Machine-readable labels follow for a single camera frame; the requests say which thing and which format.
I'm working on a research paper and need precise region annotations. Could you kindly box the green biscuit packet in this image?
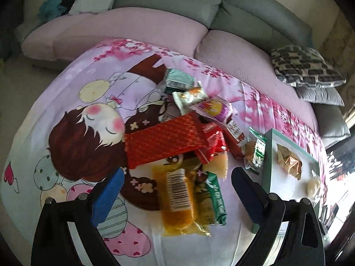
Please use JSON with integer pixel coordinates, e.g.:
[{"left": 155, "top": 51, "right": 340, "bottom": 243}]
[{"left": 194, "top": 170, "right": 228, "bottom": 226}]

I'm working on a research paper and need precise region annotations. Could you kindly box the small green-white biscuit pack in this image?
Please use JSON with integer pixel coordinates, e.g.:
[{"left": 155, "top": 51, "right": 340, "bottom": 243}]
[{"left": 244, "top": 127, "right": 267, "bottom": 175}]

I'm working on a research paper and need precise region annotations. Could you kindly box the black and white patterned pillow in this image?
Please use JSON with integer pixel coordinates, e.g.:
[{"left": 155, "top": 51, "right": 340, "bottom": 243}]
[{"left": 270, "top": 44, "right": 347, "bottom": 88}]

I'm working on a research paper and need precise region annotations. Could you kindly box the beige patterned curtain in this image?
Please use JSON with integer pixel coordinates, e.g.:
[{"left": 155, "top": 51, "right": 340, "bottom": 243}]
[{"left": 316, "top": 14, "right": 355, "bottom": 70}]

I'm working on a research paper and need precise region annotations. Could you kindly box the white wrapped pastry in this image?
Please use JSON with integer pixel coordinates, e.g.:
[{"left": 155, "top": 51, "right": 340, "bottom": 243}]
[{"left": 306, "top": 169, "right": 322, "bottom": 203}]

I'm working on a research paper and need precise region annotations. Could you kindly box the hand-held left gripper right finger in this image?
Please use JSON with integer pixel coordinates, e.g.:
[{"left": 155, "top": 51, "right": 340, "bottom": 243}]
[{"left": 231, "top": 167, "right": 325, "bottom": 266}]

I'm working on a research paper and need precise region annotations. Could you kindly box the green and silver snack packet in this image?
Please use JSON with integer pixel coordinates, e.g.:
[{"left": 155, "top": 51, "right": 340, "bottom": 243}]
[{"left": 164, "top": 68, "right": 196, "bottom": 93}]

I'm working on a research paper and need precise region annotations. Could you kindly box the plain grey pillow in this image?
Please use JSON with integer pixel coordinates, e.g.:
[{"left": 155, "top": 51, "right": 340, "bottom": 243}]
[{"left": 295, "top": 84, "right": 345, "bottom": 107}]

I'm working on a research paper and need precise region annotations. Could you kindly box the crumpled orange-beige snack packet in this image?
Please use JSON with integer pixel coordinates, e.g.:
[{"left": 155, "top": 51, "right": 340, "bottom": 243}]
[{"left": 276, "top": 143, "right": 303, "bottom": 180}]

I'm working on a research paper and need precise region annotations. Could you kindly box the dark red and white packet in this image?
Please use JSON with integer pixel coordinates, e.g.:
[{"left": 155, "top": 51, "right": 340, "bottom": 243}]
[{"left": 222, "top": 119, "right": 249, "bottom": 160}]

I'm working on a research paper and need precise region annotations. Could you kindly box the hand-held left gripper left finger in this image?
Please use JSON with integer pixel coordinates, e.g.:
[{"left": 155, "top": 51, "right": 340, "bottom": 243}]
[{"left": 31, "top": 168, "right": 125, "bottom": 266}]

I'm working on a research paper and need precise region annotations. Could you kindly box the large red patterned snack packet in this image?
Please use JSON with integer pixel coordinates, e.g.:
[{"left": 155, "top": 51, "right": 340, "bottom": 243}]
[{"left": 124, "top": 112, "right": 211, "bottom": 169}]

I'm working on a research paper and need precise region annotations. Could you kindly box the small red snack packet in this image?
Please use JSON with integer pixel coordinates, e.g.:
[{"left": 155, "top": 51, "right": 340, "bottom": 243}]
[{"left": 195, "top": 122, "right": 229, "bottom": 164}]

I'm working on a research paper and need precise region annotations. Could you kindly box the yellow cake packet with barcode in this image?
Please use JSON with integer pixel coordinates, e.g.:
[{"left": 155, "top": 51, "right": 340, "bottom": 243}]
[{"left": 152, "top": 162, "right": 211, "bottom": 237}]

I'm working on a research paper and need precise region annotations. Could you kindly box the white and orange snack packet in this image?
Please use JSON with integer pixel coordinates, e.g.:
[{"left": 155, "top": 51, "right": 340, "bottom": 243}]
[{"left": 172, "top": 82, "right": 210, "bottom": 115}]

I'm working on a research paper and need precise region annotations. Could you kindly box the green-edged white tray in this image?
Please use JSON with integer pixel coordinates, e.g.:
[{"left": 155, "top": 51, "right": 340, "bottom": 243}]
[{"left": 251, "top": 128, "right": 325, "bottom": 235}]

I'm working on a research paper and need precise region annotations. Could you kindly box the grey-green sofa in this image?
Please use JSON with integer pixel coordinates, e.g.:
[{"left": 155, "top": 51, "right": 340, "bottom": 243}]
[{"left": 15, "top": 0, "right": 351, "bottom": 149}]

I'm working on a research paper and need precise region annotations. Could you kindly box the pale yellow snack packet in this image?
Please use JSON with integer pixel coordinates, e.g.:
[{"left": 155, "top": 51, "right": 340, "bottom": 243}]
[{"left": 207, "top": 154, "right": 229, "bottom": 180}]

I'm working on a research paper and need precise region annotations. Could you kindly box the teal cloth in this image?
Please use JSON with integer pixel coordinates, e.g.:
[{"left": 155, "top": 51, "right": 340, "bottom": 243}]
[{"left": 37, "top": 0, "right": 70, "bottom": 23}]

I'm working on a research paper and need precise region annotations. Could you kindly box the printed cartoon blanket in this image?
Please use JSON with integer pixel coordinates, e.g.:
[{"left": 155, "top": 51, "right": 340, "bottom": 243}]
[{"left": 0, "top": 38, "right": 329, "bottom": 266}]

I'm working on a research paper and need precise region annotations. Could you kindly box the purple cake roll packet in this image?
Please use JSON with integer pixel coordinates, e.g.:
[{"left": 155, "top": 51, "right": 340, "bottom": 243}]
[{"left": 191, "top": 98, "right": 236, "bottom": 124}]

